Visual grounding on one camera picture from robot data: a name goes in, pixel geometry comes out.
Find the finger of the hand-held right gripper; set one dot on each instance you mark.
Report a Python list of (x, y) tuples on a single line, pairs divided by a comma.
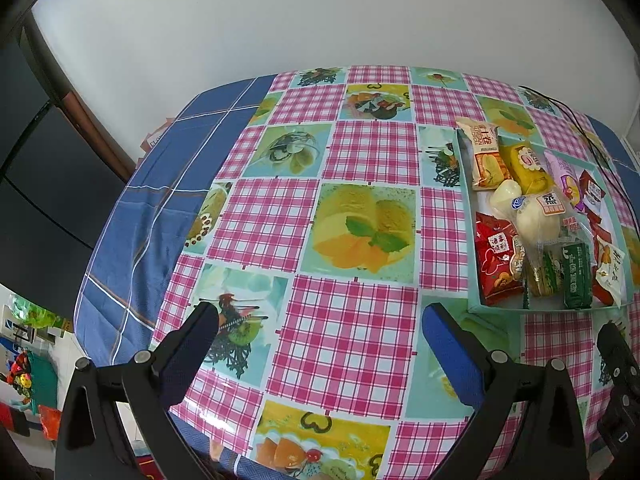
[(622, 370)]

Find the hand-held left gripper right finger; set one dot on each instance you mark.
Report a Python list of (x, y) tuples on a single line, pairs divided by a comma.
[(452, 355)]

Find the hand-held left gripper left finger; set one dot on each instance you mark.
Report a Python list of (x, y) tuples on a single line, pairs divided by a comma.
[(190, 355)]

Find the white tray box teal rim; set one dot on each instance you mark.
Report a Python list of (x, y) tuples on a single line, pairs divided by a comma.
[(500, 309)]

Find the white packet orange print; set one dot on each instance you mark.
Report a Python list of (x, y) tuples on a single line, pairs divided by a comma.
[(610, 270)]

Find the dark green snack packet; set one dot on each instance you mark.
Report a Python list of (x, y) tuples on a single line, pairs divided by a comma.
[(577, 277)]

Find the red packet flower label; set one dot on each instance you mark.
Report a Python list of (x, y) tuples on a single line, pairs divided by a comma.
[(497, 260)]

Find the green striped clear packet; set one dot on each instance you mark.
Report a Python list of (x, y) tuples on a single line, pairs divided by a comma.
[(542, 272)]

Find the round bread clear packet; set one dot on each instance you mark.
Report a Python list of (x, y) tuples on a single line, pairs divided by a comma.
[(537, 220)]

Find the pale bun clear wrapper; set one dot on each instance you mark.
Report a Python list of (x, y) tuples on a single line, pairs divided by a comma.
[(504, 195)]

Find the maroon packet white label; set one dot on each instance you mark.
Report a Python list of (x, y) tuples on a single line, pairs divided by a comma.
[(592, 191)]

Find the purple cake roll packet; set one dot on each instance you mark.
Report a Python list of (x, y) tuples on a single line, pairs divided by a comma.
[(565, 180)]

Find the yellow cake packet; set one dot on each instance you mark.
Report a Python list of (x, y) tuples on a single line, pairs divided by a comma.
[(525, 167)]

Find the beige cake roll packet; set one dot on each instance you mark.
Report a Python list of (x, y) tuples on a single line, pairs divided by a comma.
[(484, 152)]

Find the pink plaid fruit-print tablecloth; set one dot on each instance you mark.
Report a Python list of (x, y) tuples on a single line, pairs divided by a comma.
[(350, 330)]

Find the green mat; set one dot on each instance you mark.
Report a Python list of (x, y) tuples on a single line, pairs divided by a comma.
[(44, 380)]

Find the orange red bag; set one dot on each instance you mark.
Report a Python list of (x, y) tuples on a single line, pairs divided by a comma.
[(50, 422)]

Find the green plastic bag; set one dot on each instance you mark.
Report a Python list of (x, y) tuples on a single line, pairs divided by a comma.
[(30, 317)]

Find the colourful toy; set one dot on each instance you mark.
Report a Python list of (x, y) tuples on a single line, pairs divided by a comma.
[(22, 375)]

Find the blue checked cloth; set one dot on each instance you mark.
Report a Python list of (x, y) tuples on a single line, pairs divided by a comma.
[(165, 170)]

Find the dark door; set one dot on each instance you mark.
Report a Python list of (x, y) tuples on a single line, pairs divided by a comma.
[(40, 185)]

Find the brown door frame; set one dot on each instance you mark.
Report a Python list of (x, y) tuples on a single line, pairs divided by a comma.
[(100, 135)]

